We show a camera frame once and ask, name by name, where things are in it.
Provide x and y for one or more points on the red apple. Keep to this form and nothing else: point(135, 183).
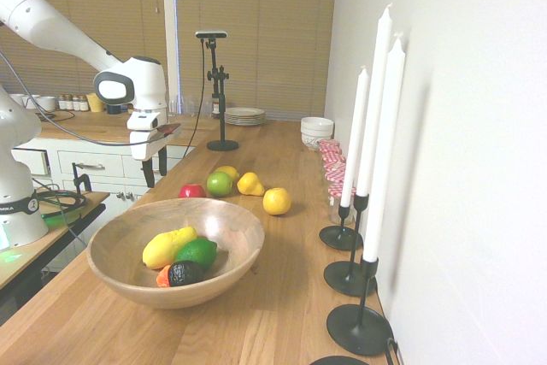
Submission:
point(192, 191)

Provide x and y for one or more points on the black avocado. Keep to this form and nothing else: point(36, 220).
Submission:
point(186, 273)

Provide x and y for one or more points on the long white taper candle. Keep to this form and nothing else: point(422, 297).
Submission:
point(376, 100)

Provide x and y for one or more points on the clear drinking glasses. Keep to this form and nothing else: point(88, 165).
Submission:
point(184, 106)

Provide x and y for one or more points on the white mug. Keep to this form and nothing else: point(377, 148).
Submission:
point(17, 98)
point(31, 102)
point(46, 103)

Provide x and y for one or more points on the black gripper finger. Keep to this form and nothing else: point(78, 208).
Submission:
point(162, 164)
point(148, 174)

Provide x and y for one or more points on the stack of white plates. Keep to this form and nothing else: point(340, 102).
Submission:
point(244, 117)

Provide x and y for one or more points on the small spice jar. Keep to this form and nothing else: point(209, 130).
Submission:
point(84, 103)
point(76, 103)
point(62, 102)
point(68, 102)

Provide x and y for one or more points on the dark red wrist camera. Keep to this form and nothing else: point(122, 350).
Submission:
point(168, 130)

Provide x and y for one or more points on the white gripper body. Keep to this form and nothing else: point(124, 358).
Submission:
point(147, 143)

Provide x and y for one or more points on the white patterned ceramic bowl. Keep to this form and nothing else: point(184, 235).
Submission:
point(314, 141)

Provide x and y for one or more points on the round yellow fruit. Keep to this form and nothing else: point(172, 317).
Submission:
point(276, 201)

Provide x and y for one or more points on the glass jar red checked lid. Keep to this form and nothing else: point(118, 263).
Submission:
point(329, 145)
point(337, 178)
point(334, 167)
point(340, 204)
point(332, 156)

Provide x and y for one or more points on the green apple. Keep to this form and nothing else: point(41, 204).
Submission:
point(219, 184)

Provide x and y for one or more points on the yellow lemon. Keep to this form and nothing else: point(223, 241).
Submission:
point(231, 171)

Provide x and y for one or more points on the black round lid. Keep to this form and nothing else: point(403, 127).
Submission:
point(337, 361)

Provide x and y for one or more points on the black candle holder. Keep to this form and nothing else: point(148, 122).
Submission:
point(337, 237)
point(348, 279)
point(357, 331)

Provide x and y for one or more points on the brown window blind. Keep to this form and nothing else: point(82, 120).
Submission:
point(265, 40)
point(85, 6)

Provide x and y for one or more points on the small orange toy vegetable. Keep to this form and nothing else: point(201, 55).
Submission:
point(162, 278)

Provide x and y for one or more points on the yellow mango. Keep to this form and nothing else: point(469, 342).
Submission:
point(164, 247)

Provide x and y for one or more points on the large wooden bowl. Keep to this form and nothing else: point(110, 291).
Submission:
point(128, 279)

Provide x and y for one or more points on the black table clamp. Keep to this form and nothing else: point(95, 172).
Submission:
point(79, 179)

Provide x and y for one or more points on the green lime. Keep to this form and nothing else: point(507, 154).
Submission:
point(198, 251)

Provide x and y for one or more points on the black round-base camera stand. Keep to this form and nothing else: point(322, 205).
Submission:
point(222, 145)

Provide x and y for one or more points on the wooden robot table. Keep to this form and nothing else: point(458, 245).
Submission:
point(25, 254)

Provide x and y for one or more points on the grey stereo camera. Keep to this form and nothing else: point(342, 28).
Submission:
point(210, 34)

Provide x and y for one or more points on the yellow pear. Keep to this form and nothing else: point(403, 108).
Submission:
point(249, 184)

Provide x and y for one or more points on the white cabinet wooden counter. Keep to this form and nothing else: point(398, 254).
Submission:
point(98, 164)

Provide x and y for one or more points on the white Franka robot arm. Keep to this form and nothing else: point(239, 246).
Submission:
point(42, 23)

